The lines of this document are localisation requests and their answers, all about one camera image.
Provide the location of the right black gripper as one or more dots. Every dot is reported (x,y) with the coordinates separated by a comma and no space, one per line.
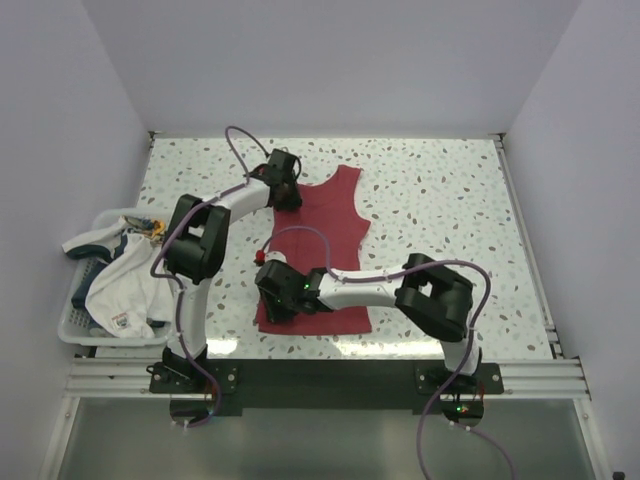
(274,315)

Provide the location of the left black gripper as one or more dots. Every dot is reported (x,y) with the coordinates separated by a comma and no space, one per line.
(294,200)

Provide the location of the red tank top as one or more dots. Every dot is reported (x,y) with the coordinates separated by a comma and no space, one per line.
(326,229)

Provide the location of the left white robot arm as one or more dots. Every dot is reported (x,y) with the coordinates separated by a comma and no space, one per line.
(195,245)

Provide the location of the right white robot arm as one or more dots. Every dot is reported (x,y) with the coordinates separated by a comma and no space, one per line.
(436,299)

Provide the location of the white navy tank top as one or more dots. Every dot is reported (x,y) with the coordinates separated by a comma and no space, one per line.
(125,301)

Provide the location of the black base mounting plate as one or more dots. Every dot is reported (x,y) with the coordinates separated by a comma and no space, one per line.
(233,386)

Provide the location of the colourful printed garment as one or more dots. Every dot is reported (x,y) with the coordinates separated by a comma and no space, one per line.
(152,228)

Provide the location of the white plastic laundry basket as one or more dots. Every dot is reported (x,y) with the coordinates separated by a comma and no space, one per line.
(74,326)

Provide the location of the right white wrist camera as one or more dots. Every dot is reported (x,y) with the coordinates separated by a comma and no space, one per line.
(261,257)

